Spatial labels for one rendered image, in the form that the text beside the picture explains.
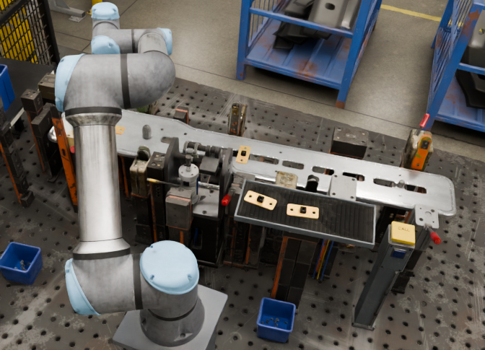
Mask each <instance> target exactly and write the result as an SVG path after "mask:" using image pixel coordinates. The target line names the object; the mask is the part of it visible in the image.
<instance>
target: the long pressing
mask: <svg viewBox="0 0 485 350"><path fill-rule="evenodd" d="M61 117H62V118H63V122H64V128H65V132H66V134H67V133H68V132H69V131H70V130H71V131H73V130H74V129H73V126H72V125H71V124H70V123H68V122H67V121H66V120H65V113H62V114H61ZM146 124H147V125H149V126H150V127H151V130H152V137H151V138H150V139H144V138H143V137H142V128H143V126H144V125H146ZM116 125H117V126H122V127H125V128H126V129H125V131H124V132H123V134H122V135H120V134H116V144H117V155H119V156H123V157H130V158H134V159H135V157H136V155H137V150H138V148H139V146H140V145H144V146H147V147H149V148H150V152H151V155H152V154H153V152H161V153H165V154H166V151H167V148H168V147H169V144H166V143H162V142H161V140H162V138H164V137H166V138H170V139H171V138H172V137H174V136H175V137H178V138H179V149H180V154H182V155H187V152H186V153H183V147H184V146H183V144H184V143H185V141H189V142H191V143H199V144H200V145H204V146H207V145H211V146H213V147H221V148H222V149H227V148H228V147H231V148H233V151H236V152H238V151H239V149H240V146H249V147H251V150H250V154H254V155H258V156H262V157H269V158H273V159H277V160H278V161H279V163H278V164H277V165H273V164H269V163H265V162H259V161H255V160H250V159H248V162H247V164H242V163H238V162H236V159H237V157H232V174H233V175H234V174H236V172H244V173H248V174H253V175H255V180H256V179H257V180H264V181H268V182H271V183H272V184H274V182H275V178H276V172H275V171H277V172H278V171H283V172H290V173H294V174H296V175H297V176H298V180H297V188H298V189H302V190H304V189H305V186H306V183H307V177H308V175H317V176H318V177H319V178H320V181H319V185H318V189H317V192H316V193H323V194H327V192H328V187H329V185H330V181H331V176H332V175H324V174H320V173H316V172H313V167H321V168H325V169H329V170H333V171H334V174H337V175H343V173H344V172H347V173H351V174H355V175H361V176H364V181H363V182H361V181H357V194H356V201H363V202H367V203H371V204H377V205H381V206H388V207H392V208H396V209H403V210H407V211H412V210H413V208H414V206H415V204H424V205H428V206H435V207H436V208H437V213H438V217H442V218H452V217H454V216H455V215H456V212H457V209H456V202H455V190H454V185H453V182H452V181H451V180H450V179H449V178H446V177H445V176H442V175H436V174H432V173H428V172H421V171H417V170H410V169H406V168H402V167H394V166H390V165H384V164H379V163H375V162H368V161H364V160H360V159H353V158H349V157H342V156H338V155H334V154H327V153H322V152H316V151H312V150H308V149H300V148H297V147H293V146H285V145H281V144H275V143H270V142H266V141H259V140H255V139H248V138H244V137H240V136H233V135H229V134H222V133H218V132H213V131H207V130H203V129H199V128H194V127H191V126H189V125H188V124H186V123H184V122H182V121H179V120H176V119H172V118H165V117H161V116H156V115H150V114H146V113H138V112H134V111H130V110H123V109H122V119H120V120H119V122H118V123H117V124H116ZM161 129H163V130H161ZM184 134H186V135H184ZM48 139H49V140H50V141H52V142H54V143H58V142H57V139H56V134H55V131H54V127H52V128H51V130H50V131H49V132H48ZM280 152H281V153H280ZM283 161H288V162H295V163H299V164H303V165H304V168H303V170H299V169H295V168H291V167H285V166H283V165H282V163H283ZM399 175H401V176H399ZM375 178H377V179H381V180H387V181H392V182H394V183H395V187H394V188H391V187H387V186H383V185H376V184H374V183H373V179H375ZM399 180H404V181H405V184H404V185H413V186H417V187H422V188H425V189H426V191H427V193H425V194H423V193H417V192H413V191H407V190H405V187H406V186H405V187H403V188H399V187H397V186H396V184H397V183H398V182H399Z"/></svg>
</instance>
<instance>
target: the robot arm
mask: <svg viewBox="0 0 485 350"><path fill-rule="evenodd" d="M119 17H120V16H119V15H118V8H117V6H116V5H114V4H111V3H108V2H101V3H98V4H96V5H94V6H93V7H92V42H91V47H92V55H86V54H84V53H83V54H80V55H75V56H65V57H63V58H62V59H61V60H60V62H59V64H58V68H57V71H56V82H55V96H56V107H57V109H58V111H61V112H62V113H65V120H66V121H67V122H68V123H70V124H71V125H72V126H73V129H74V151H75V164H76V177H77V201H78V213H79V238H80V242H79V244H78V245H77V246H76V247H75V249H74V250H73V258H71V259H70V260H68V261H67V262H66V266H65V272H66V287H67V291H68V295H69V299H70V302H71V305H72V307H73V308H74V310H75V312H77V313H78V314H80V315H101V314H105V313H112V312H125V311H133V310H140V311H139V320H140V325H141V329H142V331H143V332H144V335H145V336H146V337H147V338H148V339H149V340H150V341H152V342H153V343H155V344H158V345H160V346H166V347H175V346H181V345H183V344H186V343H188V342H189V341H191V340H193V339H194V338H195V337H196V336H197V335H198V334H199V332H200V331H201V329H202V327H203V325H204V318H205V309H204V304H203V301H202V299H201V297H200V296H199V295H198V278H199V272H198V264H197V261H196V257H195V255H194V254H193V253H192V252H191V251H190V250H189V249H188V248H187V247H186V246H184V245H183V244H180V243H179V242H174V241H169V240H165V241H159V242H156V243H154V244H152V245H151V246H150V247H149V248H147V249H146V250H145V251H144V252H143V253H137V254H131V249H130V245H129V244H128V243H127V242H126V241H125V240H124V239H123V238H122V226H121V204H120V191H119V179H118V156H117V144H116V132H115V126H116V124H117V123H118V122H119V120H120V119H122V109H130V108H141V107H144V106H147V105H150V104H152V103H153V102H156V101H158V100H159V99H160V98H162V97H163V96H164V95H165V94H166V93H167V92H168V91H169V90H170V88H171V87H172V86H173V83H174V81H175V66H174V63H173V62H172V59H171V58H170V57H169V55H171V54H172V33H171V31H170V30H169V29H161V28H157V29H129V30H120V23H119Z"/></svg>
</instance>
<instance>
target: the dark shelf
mask: <svg viewBox="0 0 485 350"><path fill-rule="evenodd" d="M0 64H3V65H7V68H8V70H7V71H8V74H9V78H10V81H11V83H12V88H13V90H14V95H15V98H14V100H13V102H12V104H11V105H10V106H9V108H8V109H7V111H6V112H5V113H6V116H7V120H6V121H9V122H10V124H11V126H10V129H11V127H12V126H13V125H14V124H15V123H16V122H17V120H18V119H19V118H20V116H21V115H22V114H23V113H24V108H23V106H22V101H21V99H20V97H21V96H22V94H23V93H24V92H25V91H26V89H32V90H36V91H38V90H39V88H38V83H39V82H40V80H41V79H42V78H43V77H44V76H45V75H46V74H47V73H50V74H55V73H56V69H55V67H54V66H47V65H43V64H36V63H32V62H27V61H21V60H16V59H12V58H5V57H1V58H0Z"/></svg>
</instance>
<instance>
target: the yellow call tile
mask: <svg viewBox="0 0 485 350"><path fill-rule="evenodd" d="M391 240H392V241H395V242H402V243H406V244H410V245H414V244H415V228H414V225H410V224H404V223H400V222H392V223H391Z"/></svg>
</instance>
